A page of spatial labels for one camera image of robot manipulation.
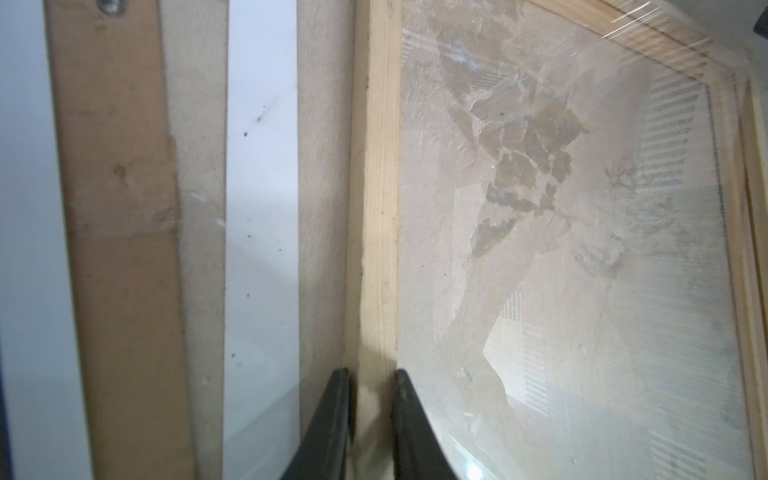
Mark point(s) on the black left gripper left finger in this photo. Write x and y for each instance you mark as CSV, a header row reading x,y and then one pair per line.
x,y
322,451

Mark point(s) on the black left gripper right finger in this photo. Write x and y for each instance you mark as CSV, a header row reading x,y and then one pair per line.
x,y
417,454

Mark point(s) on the light wooden picture frame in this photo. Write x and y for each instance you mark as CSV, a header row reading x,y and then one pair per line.
x,y
558,228

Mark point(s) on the white picture mat board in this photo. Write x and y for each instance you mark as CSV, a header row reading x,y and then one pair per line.
x,y
261,418

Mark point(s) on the brown frame backing board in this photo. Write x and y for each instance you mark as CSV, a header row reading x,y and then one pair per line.
x,y
121,208

